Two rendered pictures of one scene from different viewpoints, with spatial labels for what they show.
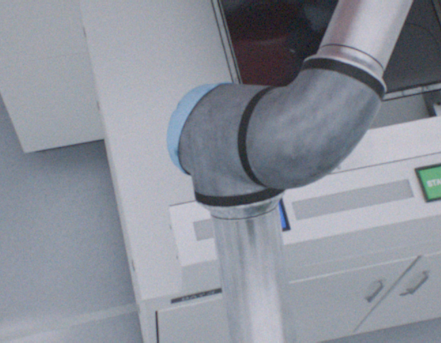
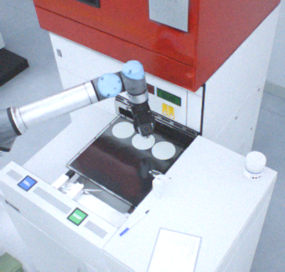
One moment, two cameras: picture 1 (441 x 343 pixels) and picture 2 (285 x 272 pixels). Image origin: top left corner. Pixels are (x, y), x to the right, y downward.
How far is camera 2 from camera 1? 1.22 m
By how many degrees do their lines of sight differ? 37
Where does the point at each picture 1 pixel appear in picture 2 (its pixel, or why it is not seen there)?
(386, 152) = (91, 207)
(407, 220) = (56, 218)
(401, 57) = (128, 185)
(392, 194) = (63, 209)
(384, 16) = (34, 108)
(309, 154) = not seen: outside the picture
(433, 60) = (135, 193)
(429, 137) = (107, 214)
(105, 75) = (63, 133)
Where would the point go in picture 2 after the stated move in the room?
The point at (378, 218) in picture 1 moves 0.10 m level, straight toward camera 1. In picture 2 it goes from (50, 210) to (22, 213)
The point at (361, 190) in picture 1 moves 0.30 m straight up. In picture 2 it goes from (57, 200) to (39, 146)
